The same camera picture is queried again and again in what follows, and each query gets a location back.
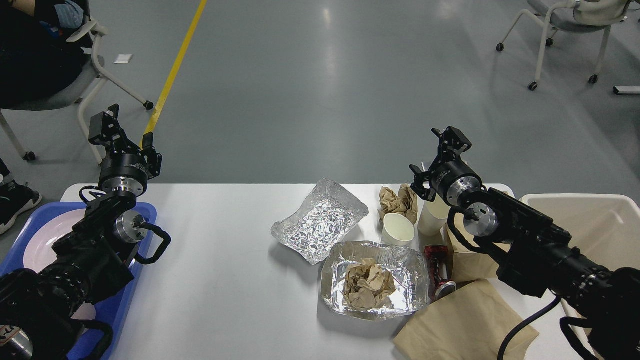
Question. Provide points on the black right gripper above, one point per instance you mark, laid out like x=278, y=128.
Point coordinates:
x=447, y=176

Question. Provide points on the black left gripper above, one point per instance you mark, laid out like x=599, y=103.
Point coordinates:
x=122, y=170

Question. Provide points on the white paper cup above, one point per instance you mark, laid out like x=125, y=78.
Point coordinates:
x=397, y=230
x=433, y=216

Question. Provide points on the brown paper bag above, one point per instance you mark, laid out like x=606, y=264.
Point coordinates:
x=469, y=324
x=463, y=265

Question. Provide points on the pink plate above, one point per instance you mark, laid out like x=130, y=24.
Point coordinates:
x=39, y=251

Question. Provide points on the foil tray with paper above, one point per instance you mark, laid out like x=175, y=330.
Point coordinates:
x=408, y=273

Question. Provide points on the brown paper ball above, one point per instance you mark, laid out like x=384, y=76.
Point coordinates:
x=367, y=285

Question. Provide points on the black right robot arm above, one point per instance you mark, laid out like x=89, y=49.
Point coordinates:
x=533, y=256

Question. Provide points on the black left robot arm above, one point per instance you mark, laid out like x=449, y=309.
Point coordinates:
x=92, y=261

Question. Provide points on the small crumpled brown paper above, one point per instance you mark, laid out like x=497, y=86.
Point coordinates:
x=404, y=203

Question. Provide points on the white floor tag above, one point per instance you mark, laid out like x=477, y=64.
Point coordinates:
x=123, y=59

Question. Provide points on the grey office chair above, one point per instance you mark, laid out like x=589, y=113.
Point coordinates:
x=88, y=84

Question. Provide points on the crushed red soda can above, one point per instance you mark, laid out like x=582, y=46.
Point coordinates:
x=436, y=255

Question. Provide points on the empty crumpled foil tray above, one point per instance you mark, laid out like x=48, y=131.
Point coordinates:
x=323, y=220

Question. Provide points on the person in black clothes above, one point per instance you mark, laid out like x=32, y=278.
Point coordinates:
x=36, y=60

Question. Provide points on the pink mug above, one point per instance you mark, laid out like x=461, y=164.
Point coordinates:
x=86, y=312

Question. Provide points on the beige plastic bin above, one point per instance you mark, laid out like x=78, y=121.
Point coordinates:
x=605, y=227

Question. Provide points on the grey chair in background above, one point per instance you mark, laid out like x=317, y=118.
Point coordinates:
x=574, y=17

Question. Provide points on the white object at right edge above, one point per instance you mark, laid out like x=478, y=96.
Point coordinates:
x=622, y=90

